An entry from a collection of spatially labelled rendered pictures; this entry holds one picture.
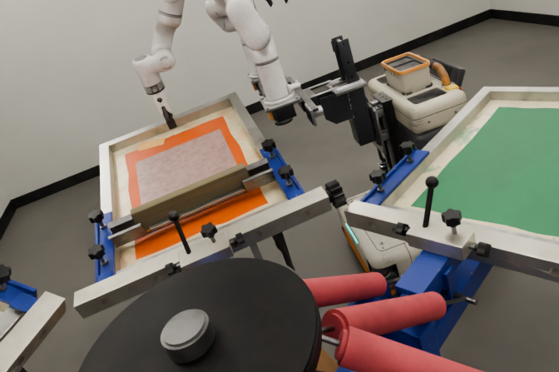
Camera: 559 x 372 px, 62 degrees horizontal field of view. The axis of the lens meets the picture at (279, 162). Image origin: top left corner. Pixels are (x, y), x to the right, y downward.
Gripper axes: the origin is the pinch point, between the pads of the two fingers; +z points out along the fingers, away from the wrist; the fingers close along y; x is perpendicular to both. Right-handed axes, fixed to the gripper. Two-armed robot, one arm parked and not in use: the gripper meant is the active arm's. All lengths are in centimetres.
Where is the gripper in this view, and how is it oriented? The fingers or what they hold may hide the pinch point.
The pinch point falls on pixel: (170, 121)
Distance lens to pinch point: 195.0
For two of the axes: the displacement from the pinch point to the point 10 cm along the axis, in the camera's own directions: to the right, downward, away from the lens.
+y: -3.2, -5.1, 8.0
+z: 2.5, 7.7, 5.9
